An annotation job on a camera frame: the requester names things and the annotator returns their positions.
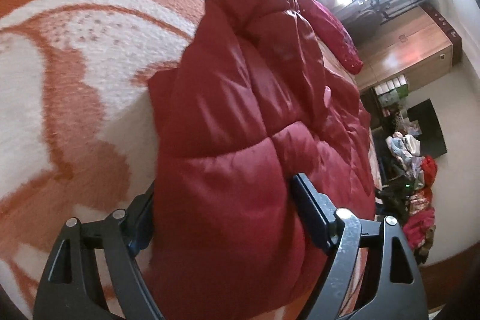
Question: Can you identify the black television screen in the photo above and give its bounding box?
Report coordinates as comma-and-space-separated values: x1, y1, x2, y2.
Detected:
407, 99, 448, 159

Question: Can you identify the wooden wardrobe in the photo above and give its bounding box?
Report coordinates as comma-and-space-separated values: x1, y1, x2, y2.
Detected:
355, 2, 462, 92

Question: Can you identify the pile of clothes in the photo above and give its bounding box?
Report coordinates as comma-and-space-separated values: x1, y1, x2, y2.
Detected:
386, 132, 438, 265

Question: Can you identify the orange white patterned blanket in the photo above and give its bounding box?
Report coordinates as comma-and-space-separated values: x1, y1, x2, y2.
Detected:
1, 0, 204, 319

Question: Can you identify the dark side table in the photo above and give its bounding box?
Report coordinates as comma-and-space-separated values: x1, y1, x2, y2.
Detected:
360, 88, 413, 221

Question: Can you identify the dark red quilted puffer coat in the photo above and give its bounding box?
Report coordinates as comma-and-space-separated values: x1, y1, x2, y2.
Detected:
145, 0, 374, 319

